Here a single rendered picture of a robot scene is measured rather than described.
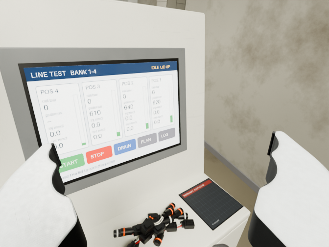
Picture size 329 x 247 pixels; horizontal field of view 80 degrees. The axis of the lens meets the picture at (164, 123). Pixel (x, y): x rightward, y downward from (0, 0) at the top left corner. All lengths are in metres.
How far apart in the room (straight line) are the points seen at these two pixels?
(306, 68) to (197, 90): 1.30
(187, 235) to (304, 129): 1.49
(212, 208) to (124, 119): 0.41
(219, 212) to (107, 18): 0.65
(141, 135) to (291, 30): 1.64
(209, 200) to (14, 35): 0.69
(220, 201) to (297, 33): 1.53
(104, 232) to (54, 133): 0.31
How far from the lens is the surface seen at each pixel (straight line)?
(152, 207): 0.70
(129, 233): 0.61
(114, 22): 0.56
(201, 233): 0.67
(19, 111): 0.50
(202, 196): 0.75
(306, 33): 1.94
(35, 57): 0.50
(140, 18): 0.59
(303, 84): 1.91
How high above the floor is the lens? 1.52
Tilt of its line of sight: 28 degrees down
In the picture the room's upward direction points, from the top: 6 degrees clockwise
